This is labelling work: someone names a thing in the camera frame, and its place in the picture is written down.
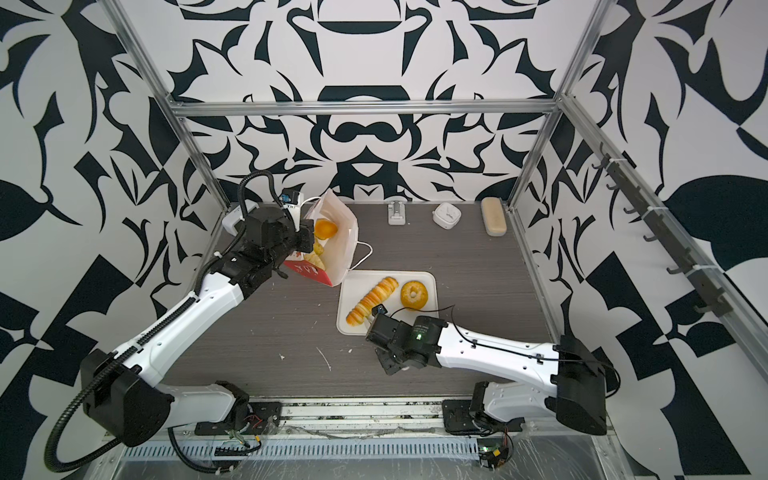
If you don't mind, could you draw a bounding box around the long braided fake bread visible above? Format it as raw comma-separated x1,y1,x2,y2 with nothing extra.
346,277,399,326

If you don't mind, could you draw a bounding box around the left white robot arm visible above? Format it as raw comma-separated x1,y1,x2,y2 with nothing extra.
81,207,314,447

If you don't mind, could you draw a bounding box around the black corrugated cable conduit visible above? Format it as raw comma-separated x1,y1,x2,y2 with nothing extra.
43,347,262,475

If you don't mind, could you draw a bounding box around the small circuit board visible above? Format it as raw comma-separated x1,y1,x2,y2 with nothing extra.
478,435,514,470

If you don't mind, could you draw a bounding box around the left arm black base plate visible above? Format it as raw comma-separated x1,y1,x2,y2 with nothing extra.
194,401,282,436

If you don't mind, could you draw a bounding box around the beige glasses case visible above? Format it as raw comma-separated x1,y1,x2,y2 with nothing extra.
481,197,507,237

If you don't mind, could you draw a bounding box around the white plastic tray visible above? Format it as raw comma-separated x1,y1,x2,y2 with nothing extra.
336,270,439,336

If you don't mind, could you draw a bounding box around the small white alarm clock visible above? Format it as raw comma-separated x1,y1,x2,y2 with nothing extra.
432,203,462,230

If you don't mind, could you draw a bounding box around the grey wall hook rail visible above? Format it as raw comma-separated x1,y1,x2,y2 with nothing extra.
594,151,733,318

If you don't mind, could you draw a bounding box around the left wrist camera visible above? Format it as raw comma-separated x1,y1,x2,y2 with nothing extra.
280,189,303,206

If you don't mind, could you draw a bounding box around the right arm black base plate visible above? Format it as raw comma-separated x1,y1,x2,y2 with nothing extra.
441,399,525,436

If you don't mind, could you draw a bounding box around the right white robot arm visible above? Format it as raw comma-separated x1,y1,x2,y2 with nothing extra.
365,305,609,436

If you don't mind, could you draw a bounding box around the red white paper bag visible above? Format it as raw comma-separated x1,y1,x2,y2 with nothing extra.
284,190,373,287

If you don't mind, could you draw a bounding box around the yellow fake bagel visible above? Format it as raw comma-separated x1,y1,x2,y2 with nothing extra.
400,280,429,310

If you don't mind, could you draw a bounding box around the round yellow fake bun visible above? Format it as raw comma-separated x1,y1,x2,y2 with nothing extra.
314,218,338,241

